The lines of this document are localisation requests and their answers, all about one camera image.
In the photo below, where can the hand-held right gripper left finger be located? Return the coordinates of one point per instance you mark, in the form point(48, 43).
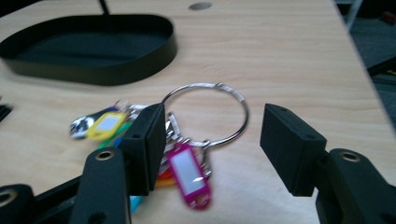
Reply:
point(143, 146)

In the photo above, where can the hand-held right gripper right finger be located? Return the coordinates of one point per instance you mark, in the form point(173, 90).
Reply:
point(289, 146)

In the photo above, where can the black key rack with tray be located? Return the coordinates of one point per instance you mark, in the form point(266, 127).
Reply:
point(93, 73)

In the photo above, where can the black metal stand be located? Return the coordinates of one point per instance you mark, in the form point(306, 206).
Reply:
point(384, 66)

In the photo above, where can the black ridged object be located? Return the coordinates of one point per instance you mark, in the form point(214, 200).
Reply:
point(4, 112)

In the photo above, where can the white-legged desk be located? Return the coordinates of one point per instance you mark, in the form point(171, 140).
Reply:
point(354, 12)

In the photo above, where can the grey round table grommet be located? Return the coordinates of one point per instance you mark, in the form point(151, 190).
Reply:
point(200, 5)

